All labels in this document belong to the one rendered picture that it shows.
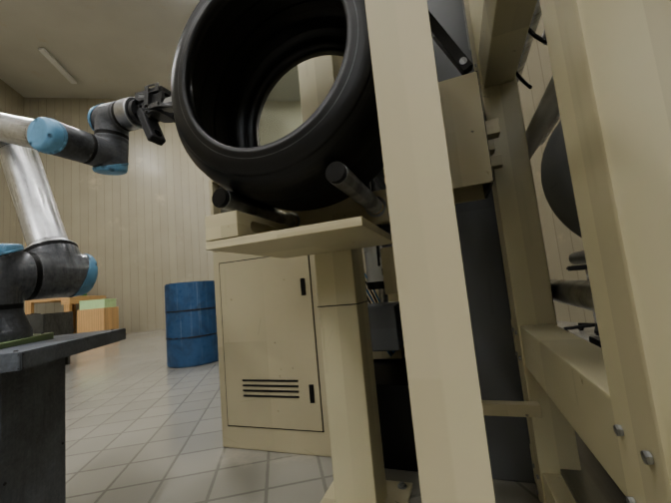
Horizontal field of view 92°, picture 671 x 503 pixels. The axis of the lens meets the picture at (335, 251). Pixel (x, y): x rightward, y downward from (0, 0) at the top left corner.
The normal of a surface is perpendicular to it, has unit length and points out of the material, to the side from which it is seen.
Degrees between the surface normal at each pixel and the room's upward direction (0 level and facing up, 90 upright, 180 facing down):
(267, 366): 90
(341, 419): 90
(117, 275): 90
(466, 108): 90
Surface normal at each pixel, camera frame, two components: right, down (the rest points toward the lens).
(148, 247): 0.18, -0.12
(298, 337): -0.35, -0.07
